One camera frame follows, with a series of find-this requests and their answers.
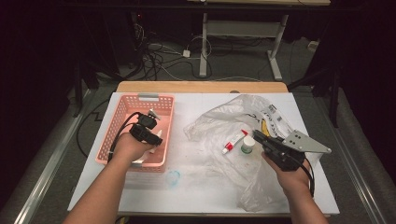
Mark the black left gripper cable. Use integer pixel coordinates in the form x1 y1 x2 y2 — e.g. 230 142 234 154
106 111 141 162

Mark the dark tripod stand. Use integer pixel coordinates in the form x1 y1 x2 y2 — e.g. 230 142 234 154
288 66 341 129

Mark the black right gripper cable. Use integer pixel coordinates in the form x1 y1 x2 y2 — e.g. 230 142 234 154
303 157 316 199

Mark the white ointment tube red print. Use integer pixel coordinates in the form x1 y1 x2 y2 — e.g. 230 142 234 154
221 129 249 155

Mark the person's left hand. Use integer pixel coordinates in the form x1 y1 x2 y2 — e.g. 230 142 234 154
113 133 157 164

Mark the tangle of floor cables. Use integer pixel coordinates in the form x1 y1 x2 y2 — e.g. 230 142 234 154
130 22 213 82

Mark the black floor cable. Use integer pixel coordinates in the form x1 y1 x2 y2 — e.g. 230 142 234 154
76 98 110 159

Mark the metal floor rail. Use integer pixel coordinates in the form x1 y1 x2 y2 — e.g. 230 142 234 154
13 89 92 224
313 95 389 224

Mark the white board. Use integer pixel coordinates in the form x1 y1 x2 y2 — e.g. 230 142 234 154
67 91 340 216

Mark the clear plastic bag yellow smiley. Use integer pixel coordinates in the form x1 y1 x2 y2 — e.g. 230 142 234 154
183 93 321 213

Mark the person's right hand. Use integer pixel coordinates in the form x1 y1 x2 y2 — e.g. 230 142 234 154
261 152 313 198

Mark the white metal desk frame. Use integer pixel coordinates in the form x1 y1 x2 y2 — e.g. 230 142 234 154
198 12 290 82

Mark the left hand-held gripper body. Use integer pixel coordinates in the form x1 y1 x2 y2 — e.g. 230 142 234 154
129 108 163 147

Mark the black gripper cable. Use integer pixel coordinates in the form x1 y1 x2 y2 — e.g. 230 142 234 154
303 157 316 199
106 111 141 162

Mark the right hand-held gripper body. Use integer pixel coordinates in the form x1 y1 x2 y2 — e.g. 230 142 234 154
263 130 332 172

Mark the pink perforated plastic basket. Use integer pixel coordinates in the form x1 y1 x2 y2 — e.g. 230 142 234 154
95 92 176 173

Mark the green and white medicine bottle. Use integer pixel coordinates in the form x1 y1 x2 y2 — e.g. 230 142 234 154
241 135 257 155

